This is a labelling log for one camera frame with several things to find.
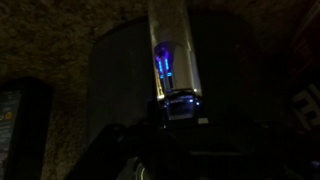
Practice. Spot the red white package right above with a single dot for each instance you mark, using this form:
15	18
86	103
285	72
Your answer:
304	69

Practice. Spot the dark package left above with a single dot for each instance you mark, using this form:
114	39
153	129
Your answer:
25	109

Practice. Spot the black air fryer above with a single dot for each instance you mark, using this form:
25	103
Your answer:
178	70

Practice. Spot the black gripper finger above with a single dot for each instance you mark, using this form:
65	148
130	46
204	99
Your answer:
108	154

